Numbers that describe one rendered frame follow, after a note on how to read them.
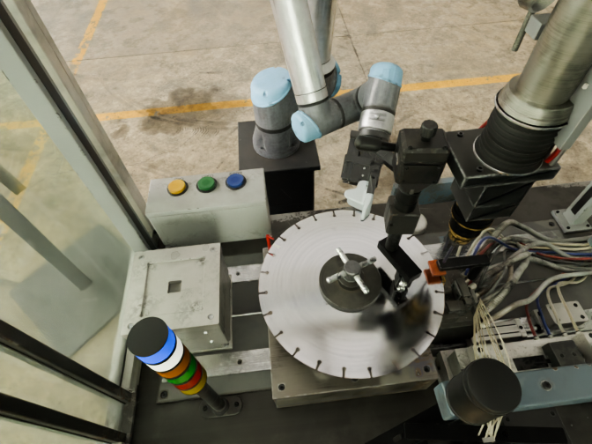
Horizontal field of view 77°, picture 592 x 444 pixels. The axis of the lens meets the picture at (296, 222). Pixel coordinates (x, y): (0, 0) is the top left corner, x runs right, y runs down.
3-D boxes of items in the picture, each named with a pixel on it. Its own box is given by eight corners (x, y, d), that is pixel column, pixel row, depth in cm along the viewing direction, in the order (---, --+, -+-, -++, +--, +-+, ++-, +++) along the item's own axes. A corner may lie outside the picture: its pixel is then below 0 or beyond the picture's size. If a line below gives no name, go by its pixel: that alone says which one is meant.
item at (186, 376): (162, 387, 50) (154, 381, 47) (165, 352, 52) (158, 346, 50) (196, 382, 50) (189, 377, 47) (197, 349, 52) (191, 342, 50)
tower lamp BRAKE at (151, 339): (134, 366, 42) (123, 358, 39) (140, 328, 45) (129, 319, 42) (174, 362, 42) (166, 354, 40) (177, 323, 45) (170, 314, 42)
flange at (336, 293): (345, 245, 72) (346, 238, 70) (393, 281, 67) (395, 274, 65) (306, 283, 67) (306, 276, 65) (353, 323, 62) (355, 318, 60)
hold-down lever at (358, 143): (361, 180, 49) (363, 165, 46) (351, 148, 52) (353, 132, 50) (420, 173, 49) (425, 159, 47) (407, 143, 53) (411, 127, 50)
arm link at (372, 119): (393, 123, 86) (395, 111, 78) (389, 142, 86) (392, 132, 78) (361, 118, 87) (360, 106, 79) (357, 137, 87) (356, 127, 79)
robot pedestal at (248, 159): (246, 231, 191) (216, 110, 131) (322, 223, 192) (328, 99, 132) (248, 303, 167) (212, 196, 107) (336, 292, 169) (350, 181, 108)
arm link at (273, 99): (247, 114, 113) (240, 73, 102) (285, 99, 117) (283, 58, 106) (265, 136, 107) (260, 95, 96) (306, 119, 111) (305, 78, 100)
